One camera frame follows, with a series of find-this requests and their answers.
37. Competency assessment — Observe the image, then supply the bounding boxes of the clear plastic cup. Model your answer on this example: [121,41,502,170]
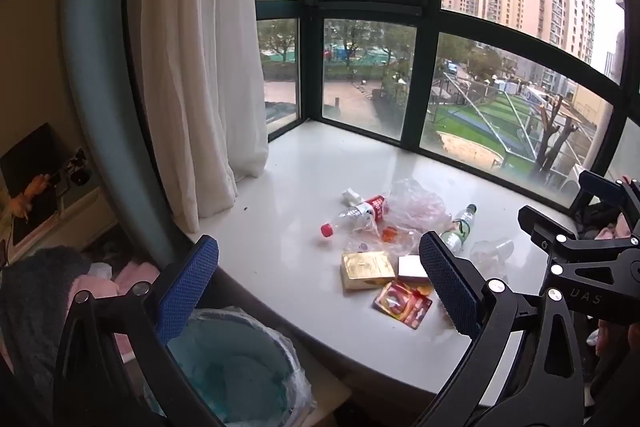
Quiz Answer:
[470,239,514,268]

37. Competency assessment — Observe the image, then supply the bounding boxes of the green label plastic bottle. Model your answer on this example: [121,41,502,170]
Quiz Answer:
[440,204,477,255]

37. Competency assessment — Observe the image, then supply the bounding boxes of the pink cardboard box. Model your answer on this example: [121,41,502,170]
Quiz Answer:
[397,255,428,282]

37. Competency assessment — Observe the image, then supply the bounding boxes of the gold cardboard box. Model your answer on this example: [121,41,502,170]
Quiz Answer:
[341,251,396,291]

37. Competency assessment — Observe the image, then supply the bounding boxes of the clear plastic bag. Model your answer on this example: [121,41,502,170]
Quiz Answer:
[343,178,451,261]

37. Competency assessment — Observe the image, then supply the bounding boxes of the red label plastic bottle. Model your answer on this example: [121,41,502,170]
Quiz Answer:
[320,195,386,239]

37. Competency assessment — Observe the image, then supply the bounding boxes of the trash bin with liner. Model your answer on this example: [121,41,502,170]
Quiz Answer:
[165,308,316,426]

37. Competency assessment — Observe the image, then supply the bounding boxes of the dark tray with clothes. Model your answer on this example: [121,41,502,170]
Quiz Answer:
[572,198,639,241]

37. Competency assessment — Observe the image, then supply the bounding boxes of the red battery blister pack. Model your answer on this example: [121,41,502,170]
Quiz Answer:
[373,281,433,329]

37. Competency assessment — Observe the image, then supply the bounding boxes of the orange peel pieces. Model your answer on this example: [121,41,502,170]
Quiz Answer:
[381,227,399,243]

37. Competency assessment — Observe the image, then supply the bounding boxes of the white desk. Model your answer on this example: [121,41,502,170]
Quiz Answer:
[6,185,117,265]

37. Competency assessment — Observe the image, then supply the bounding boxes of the small white tissue wad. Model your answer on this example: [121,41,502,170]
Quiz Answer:
[342,187,364,206]

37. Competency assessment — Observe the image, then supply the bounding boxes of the grey fuzzy blanket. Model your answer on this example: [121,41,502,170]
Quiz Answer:
[1,246,90,416]

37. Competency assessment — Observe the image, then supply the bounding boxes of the black laptop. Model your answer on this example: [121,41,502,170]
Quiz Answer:
[1,122,64,246]

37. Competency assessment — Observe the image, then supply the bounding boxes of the teal green curtain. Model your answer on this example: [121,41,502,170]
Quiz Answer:
[58,0,191,265]

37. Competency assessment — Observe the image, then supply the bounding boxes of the white sheer curtain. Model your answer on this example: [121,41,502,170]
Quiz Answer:
[140,0,269,233]

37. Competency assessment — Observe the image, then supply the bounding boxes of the black window frame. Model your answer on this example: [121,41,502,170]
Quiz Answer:
[255,0,639,211]

